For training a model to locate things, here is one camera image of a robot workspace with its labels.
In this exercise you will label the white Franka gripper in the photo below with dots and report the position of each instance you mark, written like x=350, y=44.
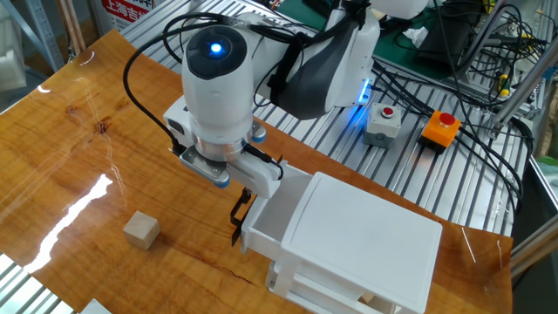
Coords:
x=257, y=174

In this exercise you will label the light wooden cube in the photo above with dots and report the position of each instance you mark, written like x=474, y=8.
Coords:
x=141, y=231

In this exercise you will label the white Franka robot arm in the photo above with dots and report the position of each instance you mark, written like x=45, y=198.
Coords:
x=218, y=87

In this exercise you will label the white plain drawer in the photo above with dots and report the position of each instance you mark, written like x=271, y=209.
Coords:
x=314, y=301

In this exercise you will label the glossy wood-grain mat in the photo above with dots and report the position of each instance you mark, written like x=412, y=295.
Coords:
x=131, y=152

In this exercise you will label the grey box with red button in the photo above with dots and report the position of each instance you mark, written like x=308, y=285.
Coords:
x=383, y=126

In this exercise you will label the wooden block inside cabinet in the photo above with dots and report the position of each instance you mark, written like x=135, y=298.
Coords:
x=367, y=298

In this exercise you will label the white paper sheet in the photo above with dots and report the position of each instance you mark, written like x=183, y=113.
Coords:
x=96, y=307

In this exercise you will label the orange box with red button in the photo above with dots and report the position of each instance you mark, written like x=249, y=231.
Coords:
x=439, y=133

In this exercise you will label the red and white sign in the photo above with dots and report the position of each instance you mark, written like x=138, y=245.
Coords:
x=128, y=13

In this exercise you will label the crumpled white paper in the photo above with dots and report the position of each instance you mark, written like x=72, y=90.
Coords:
x=416, y=37

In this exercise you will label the wooden pole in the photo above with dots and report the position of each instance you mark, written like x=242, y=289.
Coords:
x=74, y=26

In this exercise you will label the black device box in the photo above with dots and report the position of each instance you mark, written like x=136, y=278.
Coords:
x=444, y=43

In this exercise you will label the grey perforated steel upright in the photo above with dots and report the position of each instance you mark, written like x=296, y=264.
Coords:
x=45, y=35

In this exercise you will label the white foam piece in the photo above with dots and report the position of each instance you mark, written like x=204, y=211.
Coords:
x=11, y=65

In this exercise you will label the grey metal pole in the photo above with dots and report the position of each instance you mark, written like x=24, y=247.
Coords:
x=479, y=43

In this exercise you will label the pale green object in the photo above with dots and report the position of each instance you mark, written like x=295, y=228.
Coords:
x=551, y=174

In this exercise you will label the silver camera with blue caps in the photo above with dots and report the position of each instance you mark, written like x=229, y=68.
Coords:
x=205, y=168

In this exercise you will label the white plastic drawer cabinet frame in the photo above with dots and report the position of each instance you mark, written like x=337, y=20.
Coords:
x=362, y=244

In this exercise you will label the aluminium frame rail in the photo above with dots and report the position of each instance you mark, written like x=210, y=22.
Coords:
x=536, y=248

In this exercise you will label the slanted aluminium profile post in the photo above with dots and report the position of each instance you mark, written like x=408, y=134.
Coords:
x=523, y=87

